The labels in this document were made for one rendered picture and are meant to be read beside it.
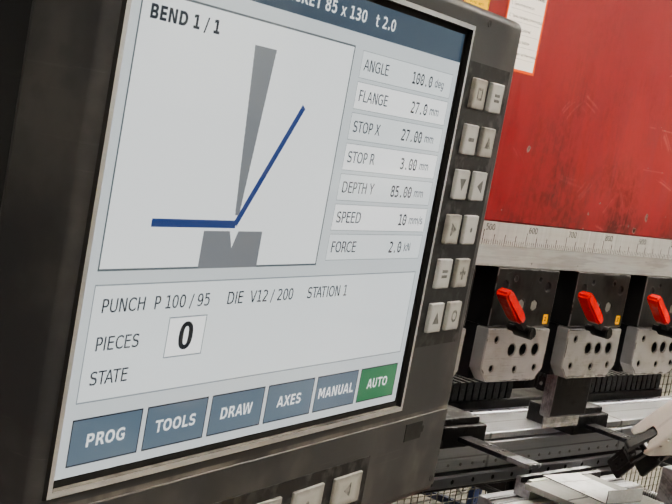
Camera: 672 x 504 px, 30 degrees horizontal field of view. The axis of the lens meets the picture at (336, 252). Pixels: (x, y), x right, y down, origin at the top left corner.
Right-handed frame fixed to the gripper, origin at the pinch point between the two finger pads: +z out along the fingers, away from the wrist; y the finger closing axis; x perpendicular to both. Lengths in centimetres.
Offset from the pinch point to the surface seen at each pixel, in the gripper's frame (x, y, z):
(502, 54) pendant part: 5, 94, -70
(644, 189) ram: -34.0, -1.8, -25.4
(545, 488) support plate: -2.0, 9.3, 10.0
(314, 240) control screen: 19, 114, -64
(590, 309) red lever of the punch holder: -17.9, 12.0, -14.6
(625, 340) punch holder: -19.8, -7.9, -5.0
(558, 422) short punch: -11.7, 2.9, 6.7
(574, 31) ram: -44, 25, -43
